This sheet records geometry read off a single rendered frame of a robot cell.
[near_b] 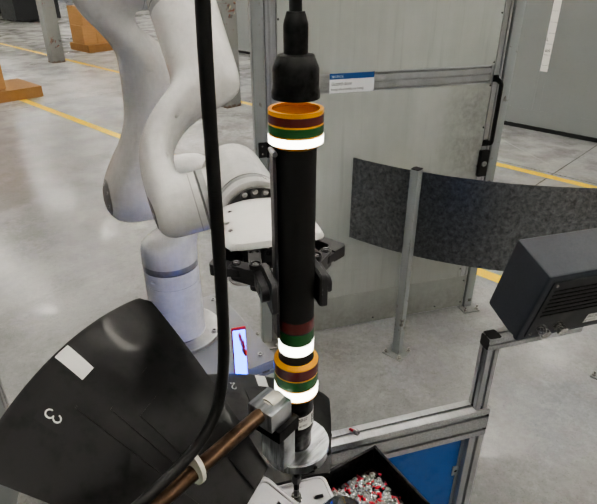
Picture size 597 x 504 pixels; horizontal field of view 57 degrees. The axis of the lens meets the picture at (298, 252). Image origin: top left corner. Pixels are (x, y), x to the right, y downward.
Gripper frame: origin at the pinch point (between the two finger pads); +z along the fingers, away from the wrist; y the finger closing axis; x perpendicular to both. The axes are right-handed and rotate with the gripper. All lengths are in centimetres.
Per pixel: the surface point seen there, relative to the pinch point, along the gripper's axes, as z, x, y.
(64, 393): -0.3, -7.6, 20.9
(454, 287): -180, -132, -143
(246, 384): -23.1, -31.1, 1.1
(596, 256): -32, -25, -70
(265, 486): 3.9, -20.5, 4.2
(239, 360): -34.5, -35.6, 0.1
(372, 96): -179, -26, -87
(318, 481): -2.5, -30.0, -3.6
